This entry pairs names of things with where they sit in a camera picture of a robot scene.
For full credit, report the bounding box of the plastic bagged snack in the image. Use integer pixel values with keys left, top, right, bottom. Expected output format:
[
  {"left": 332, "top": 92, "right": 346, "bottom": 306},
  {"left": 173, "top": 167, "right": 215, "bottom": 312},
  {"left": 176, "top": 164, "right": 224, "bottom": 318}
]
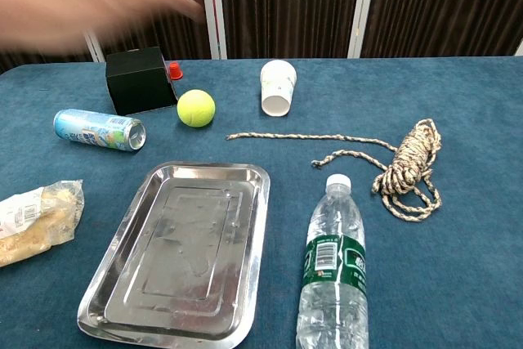
[{"left": 0, "top": 179, "right": 85, "bottom": 268}]

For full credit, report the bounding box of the stainless steel rectangular tray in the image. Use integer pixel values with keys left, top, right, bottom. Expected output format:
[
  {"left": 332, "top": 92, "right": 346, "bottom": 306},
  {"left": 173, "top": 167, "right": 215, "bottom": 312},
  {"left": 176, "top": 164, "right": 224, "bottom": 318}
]
[{"left": 77, "top": 161, "right": 271, "bottom": 349}]

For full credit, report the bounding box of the black cardboard box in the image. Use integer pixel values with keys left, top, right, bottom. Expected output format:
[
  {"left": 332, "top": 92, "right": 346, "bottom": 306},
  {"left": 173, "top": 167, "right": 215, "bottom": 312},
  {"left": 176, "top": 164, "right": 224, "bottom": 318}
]
[{"left": 105, "top": 47, "right": 179, "bottom": 117}]

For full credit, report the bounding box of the light blue drink can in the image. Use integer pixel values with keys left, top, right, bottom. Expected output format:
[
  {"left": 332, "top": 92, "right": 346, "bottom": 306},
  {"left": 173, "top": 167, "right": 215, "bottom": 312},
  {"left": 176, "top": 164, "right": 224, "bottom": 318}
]
[{"left": 53, "top": 108, "right": 147, "bottom": 153}]

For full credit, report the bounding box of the yellow-green tennis ball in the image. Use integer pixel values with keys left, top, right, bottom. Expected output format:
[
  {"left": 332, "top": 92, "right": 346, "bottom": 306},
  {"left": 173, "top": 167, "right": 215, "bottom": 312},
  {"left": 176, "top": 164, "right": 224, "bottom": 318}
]
[{"left": 177, "top": 89, "right": 217, "bottom": 128}]

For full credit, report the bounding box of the dark brown pleated curtain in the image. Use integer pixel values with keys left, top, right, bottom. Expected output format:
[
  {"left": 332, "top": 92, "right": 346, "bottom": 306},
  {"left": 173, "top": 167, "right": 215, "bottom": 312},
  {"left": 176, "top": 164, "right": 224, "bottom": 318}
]
[{"left": 0, "top": 0, "right": 523, "bottom": 74}]

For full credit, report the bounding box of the white paper cup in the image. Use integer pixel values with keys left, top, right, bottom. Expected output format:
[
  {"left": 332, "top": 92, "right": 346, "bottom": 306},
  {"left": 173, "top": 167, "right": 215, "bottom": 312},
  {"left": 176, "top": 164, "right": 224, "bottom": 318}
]
[{"left": 260, "top": 59, "right": 298, "bottom": 117}]

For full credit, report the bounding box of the clear green-label water bottle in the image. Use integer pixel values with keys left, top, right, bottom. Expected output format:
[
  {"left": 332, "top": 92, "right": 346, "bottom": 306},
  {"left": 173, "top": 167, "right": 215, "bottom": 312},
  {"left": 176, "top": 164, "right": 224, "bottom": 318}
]
[{"left": 295, "top": 173, "right": 370, "bottom": 349}]

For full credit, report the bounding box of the white partition frame post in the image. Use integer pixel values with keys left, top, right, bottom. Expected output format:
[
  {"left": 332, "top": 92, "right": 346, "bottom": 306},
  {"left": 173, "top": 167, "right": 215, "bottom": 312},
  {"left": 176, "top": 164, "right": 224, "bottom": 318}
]
[
  {"left": 83, "top": 29, "right": 106, "bottom": 64},
  {"left": 199, "top": 0, "right": 228, "bottom": 60},
  {"left": 346, "top": 0, "right": 379, "bottom": 60}
]

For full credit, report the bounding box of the beige braided rope bundle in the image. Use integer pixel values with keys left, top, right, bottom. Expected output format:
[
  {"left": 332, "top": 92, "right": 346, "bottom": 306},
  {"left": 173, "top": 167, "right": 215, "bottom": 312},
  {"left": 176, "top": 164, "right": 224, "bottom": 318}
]
[{"left": 226, "top": 118, "right": 444, "bottom": 223}]

